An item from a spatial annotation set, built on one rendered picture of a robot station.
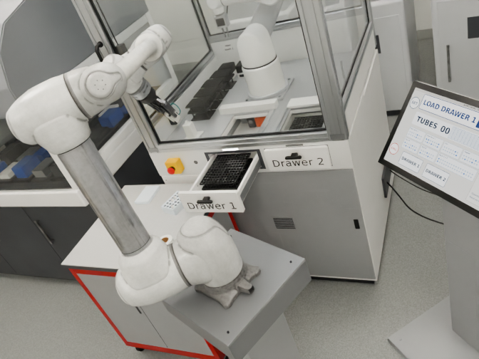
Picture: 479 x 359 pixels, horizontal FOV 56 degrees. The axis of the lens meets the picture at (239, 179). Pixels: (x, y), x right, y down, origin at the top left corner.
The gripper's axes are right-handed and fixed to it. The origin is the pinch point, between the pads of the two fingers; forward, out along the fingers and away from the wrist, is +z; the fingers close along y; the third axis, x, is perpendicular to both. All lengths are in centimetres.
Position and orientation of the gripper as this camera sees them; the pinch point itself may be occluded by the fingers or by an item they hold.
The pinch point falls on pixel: (172, 115)
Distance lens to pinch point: 205.9
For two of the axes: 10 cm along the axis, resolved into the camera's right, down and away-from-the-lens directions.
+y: 8.0, 2.1, -5.7
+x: 3.8, -9.0, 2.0
